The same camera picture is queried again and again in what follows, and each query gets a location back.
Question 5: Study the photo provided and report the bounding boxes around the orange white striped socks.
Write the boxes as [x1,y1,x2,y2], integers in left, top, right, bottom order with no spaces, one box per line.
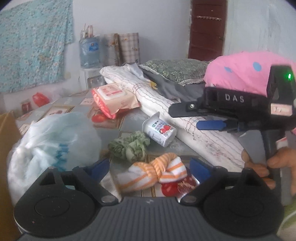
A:
[115,153,188,193]

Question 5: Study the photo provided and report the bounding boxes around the person right hand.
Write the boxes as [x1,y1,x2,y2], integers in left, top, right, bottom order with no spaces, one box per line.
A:
[241,147,296,196]

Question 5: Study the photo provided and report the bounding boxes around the white striped rolled blanket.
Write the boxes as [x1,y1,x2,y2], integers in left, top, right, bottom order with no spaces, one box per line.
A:
[100,64,244,172]

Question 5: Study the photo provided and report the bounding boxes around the grey blanket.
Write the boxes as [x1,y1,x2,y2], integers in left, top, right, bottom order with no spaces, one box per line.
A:
[142,69,205,102]

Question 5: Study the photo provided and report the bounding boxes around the translucent plastic bag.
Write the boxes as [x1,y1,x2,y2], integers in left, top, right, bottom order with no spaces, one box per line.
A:
[7,112,102,204]

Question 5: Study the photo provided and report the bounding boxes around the white yogurt cup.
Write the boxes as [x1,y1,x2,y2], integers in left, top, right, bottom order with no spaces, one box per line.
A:
[142,112,177,148]

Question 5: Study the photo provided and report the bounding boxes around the pink plush pillow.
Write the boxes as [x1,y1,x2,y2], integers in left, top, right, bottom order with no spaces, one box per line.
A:
[203,51,295,96]

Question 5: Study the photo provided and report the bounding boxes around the patterned grey tablecloth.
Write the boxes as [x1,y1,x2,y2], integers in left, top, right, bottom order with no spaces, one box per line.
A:
[16,90,209,197]

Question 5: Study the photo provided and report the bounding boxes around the green scrunched cloth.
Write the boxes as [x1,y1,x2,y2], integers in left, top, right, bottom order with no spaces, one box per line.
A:
[108,131,150,163]

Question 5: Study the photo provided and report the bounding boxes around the green floral pillow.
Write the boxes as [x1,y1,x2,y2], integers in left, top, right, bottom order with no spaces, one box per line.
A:
[140,59,210,86]

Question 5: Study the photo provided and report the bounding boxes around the pink wet wipes pack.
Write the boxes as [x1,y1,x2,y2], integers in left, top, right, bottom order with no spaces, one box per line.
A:
[91,83,140,120]

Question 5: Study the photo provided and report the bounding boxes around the brown cardboard box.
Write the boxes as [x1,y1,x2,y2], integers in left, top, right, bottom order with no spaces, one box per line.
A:
[0,111,23,241]

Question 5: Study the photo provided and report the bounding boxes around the red plastic bag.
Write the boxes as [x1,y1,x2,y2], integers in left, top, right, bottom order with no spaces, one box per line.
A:
[32,92,50,107]

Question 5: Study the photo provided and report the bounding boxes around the white water dispenser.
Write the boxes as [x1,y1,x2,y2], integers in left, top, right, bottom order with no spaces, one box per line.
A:
[79,68,105,90]

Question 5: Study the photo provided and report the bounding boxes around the dark red wooden door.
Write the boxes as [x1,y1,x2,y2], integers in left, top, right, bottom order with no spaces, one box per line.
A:
[188,0,227,61]

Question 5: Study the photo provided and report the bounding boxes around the plaid rolled fabric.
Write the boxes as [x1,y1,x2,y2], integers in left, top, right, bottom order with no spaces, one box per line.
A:
[101,33,140,66]

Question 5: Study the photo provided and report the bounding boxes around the blue water jug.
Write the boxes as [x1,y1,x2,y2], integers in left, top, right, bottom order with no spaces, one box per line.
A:
[79,37,101,69]

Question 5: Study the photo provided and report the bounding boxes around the teal floral wall cloth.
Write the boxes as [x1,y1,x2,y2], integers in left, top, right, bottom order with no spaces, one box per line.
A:
[1,1,74,93]

